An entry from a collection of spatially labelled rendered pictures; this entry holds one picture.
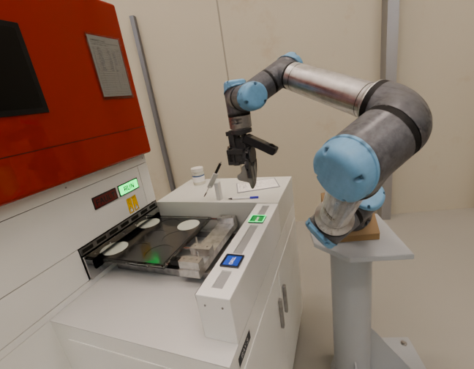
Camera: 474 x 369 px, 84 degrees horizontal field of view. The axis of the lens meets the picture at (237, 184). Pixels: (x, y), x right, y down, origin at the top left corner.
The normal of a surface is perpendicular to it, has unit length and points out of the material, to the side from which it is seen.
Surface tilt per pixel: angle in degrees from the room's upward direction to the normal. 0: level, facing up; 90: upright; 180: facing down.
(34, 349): 90
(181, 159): 90
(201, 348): 0
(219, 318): 90
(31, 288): 90
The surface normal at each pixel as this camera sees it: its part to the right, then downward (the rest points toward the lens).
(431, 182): -0.11, 0.33
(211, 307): -0.34, 0.34
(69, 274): 0.93, -0.02
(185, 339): -0.15, -0.94
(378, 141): -0.05, -0.27
